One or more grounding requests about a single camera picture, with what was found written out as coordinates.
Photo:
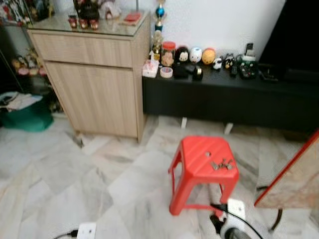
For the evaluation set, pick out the black table leg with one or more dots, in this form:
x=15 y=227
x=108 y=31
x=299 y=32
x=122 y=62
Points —
x=277 y=221

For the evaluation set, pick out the silver key bunch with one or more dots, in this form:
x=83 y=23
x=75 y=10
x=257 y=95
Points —
x=222 y=165

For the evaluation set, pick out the red plastic stool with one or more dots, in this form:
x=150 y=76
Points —
x=197 y=159

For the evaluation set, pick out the marble table with red edge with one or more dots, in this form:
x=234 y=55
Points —
x=294 y=179

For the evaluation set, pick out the black low TV console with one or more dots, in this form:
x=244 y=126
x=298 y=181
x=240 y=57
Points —
x=234 y=102

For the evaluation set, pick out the black tape dispenser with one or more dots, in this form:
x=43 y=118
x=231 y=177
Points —
x=198 y=74

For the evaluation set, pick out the slim black remote control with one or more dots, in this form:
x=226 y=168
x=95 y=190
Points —
x=234 y=70

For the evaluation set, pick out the black box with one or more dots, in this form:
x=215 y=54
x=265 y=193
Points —
x=180 y=72

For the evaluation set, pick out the small black pouch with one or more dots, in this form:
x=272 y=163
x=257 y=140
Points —
x=191 y=68

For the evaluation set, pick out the black flat tray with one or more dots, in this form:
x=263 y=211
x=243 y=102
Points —
x=268 y=73

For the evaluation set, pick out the tape roll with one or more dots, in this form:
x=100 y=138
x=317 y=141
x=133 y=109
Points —
x=166 y=72

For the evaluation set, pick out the small panda figure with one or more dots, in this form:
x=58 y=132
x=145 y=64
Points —
x=217 y=63

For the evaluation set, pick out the green phone holder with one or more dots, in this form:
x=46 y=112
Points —
x=246 y=59

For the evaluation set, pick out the yellow round plush toy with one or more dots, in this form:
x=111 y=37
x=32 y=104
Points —
x=209 y=56

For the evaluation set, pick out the white pink tissue box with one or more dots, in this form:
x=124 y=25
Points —
x=150 y=69

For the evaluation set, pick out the white round plush toy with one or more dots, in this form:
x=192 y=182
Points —
x=196 y=55

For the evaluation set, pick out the black round plush toy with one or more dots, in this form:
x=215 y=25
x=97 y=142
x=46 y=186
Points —
x=182 y=55

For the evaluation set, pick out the red lidded clear jar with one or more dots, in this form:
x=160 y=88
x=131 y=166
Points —
x=168 y=56

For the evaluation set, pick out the light wooden cabinet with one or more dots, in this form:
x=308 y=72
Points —
x=94 y=84

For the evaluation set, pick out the small gold trophy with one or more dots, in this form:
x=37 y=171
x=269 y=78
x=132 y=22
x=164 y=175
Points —
x=157 y=45

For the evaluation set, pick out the black television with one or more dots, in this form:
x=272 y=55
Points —
x=296 y=35

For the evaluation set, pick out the green basket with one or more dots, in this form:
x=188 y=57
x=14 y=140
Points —
x=27 y=119

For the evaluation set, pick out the red packet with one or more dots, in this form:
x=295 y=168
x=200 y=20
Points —
x=132 y=17

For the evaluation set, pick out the white papers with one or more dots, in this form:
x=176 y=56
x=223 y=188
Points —
x=20 y=101

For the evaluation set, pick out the metal lamp stand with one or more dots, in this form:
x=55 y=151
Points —
x=137 y=6

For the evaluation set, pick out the small red cup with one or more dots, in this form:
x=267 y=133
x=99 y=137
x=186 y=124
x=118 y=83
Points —
x=73 y=22
x=94 y=24
x=83 y=24

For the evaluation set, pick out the white robed statue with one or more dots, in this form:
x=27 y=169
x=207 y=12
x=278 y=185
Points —
x=110 y=10

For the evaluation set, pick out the black incense pot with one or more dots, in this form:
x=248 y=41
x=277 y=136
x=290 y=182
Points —
x=88 y=14

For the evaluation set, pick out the dark display shelf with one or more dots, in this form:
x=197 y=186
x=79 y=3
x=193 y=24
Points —
x=15 y=40

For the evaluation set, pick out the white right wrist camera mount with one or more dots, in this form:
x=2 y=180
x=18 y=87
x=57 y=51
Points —
x=236 y=209

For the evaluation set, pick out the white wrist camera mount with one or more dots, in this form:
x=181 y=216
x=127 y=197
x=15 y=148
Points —
x=86 y=231
x=236 y=209

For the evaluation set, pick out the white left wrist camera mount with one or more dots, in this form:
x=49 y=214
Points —
x=86 y=231

